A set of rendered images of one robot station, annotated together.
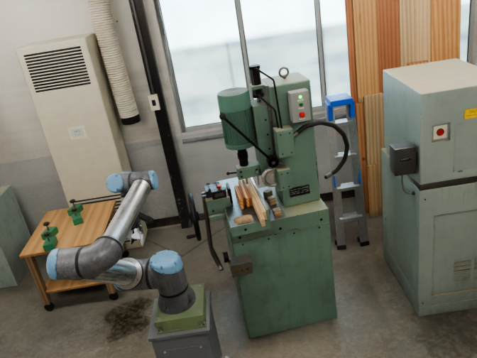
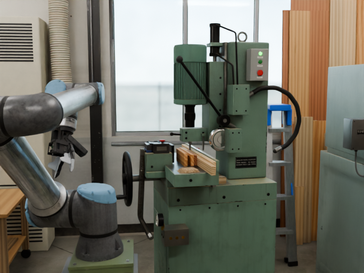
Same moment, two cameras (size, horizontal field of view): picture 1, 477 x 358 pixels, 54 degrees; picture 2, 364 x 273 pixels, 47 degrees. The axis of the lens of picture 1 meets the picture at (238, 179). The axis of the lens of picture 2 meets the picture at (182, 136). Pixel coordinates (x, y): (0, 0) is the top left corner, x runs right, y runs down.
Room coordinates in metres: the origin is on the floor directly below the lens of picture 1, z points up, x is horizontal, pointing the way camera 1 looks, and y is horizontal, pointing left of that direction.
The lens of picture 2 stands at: (0.25, 0.29, 1.30)
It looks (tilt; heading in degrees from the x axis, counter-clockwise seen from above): 7 degrees down; 352
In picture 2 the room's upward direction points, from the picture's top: straight up
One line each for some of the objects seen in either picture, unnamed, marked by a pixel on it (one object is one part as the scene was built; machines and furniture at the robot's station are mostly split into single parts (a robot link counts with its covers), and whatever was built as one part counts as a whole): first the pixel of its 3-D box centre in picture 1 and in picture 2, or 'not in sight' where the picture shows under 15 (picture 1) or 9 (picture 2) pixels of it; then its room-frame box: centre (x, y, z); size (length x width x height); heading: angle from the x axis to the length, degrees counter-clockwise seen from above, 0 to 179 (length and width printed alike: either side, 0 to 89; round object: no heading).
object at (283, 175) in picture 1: (283, 177); (232, 140); (2.33, -0.25, 1.02); 0.09 x 0.07 x 0.12; 6
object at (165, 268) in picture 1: (167, 271); (95, 207); (1.92, 0.42, 0.81); 0.17 x 0.15 x 0.18; 79
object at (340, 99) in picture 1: (345, 173); (277, 183); (3.14, -0.79, 0.58); 0.27 x 0.25 x 1.16; 179
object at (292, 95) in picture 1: (299, 105); (257, 65); (2.36, -0.38, 1.40); 0.10 x 0.06 x 0.16; 96
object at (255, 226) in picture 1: (233, 204); (173, 167); (2.39, 0.05, 0.87); 0.61 x 0.30 x 0.06; 6
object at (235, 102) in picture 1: (236, 118); (189, 75); (2.47, -0.05, 1.35); 0.18 x 0.18 x 0.31
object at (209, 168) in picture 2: (252, 197); (196, 159); (2.34, -0.06, 0.92); 0.59 x 0.02 x 0.04; 6
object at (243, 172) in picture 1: (248, 171); (193, 135); (2.47, -0.07, 1.03); 0.14 x 0.07 x 0.09; 96
